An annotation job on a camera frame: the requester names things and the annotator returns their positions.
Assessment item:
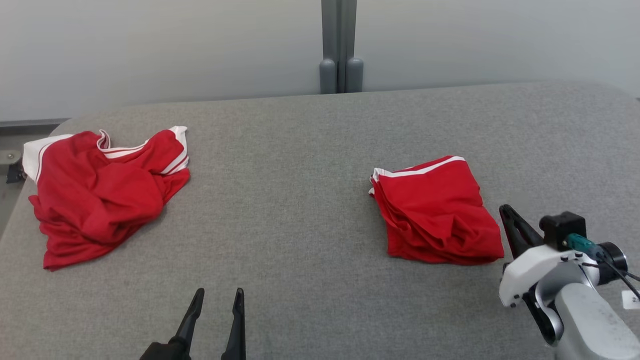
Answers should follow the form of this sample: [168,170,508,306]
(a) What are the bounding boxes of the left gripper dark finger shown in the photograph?
[221,288,246,360]
[172,288,205,360]

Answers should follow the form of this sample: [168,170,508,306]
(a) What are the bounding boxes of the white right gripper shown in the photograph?
[499,205,599,347]

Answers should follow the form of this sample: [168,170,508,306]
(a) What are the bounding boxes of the red shorts with white stripe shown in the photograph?
[369,155,505,266]

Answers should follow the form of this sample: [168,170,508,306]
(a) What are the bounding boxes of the red Bulls basketball jersey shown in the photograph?
[22,125,191,271]

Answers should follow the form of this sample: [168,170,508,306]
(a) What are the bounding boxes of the dark grey baseboard strip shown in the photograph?
[0,118,71,134]

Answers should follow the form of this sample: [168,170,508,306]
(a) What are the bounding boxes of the teal right camera connector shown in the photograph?
[567,233,607,261]

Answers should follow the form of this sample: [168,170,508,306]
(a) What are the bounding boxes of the black right camera cable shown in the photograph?
[582,256,640,302]

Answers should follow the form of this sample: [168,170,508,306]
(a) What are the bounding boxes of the grey partition post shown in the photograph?
[319,0,364,95]

